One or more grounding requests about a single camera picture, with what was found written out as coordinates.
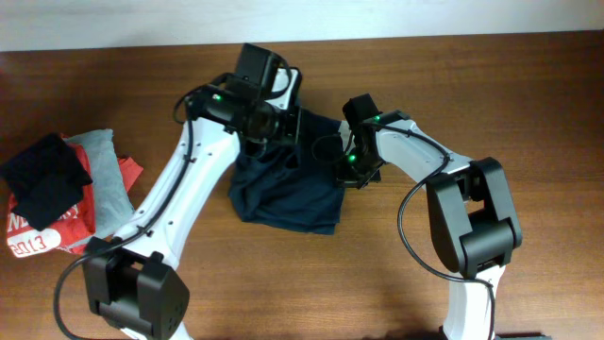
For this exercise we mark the red printed t-shirt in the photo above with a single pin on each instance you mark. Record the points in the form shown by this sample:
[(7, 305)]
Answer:
[(74, 229)]

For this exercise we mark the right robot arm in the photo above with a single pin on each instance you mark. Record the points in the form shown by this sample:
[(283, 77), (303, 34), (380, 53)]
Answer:
[(474, 226)]

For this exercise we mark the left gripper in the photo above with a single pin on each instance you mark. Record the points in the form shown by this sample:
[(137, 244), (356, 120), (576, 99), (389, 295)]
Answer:
[(292, 134)]

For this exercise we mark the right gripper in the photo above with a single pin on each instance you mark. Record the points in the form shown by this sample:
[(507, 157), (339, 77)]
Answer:
[(345, 179)]

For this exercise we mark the grey folded garment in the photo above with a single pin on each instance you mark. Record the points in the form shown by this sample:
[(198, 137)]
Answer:
[(112, 207)]

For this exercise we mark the black folded garment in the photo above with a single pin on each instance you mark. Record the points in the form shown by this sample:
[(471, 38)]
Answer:
[(47, 180)]

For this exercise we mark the dark blue shorts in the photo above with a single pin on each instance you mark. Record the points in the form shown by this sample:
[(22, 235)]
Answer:
[(293, 187)]

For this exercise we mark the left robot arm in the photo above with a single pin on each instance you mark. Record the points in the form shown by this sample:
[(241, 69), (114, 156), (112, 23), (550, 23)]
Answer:
[(131, 279)]

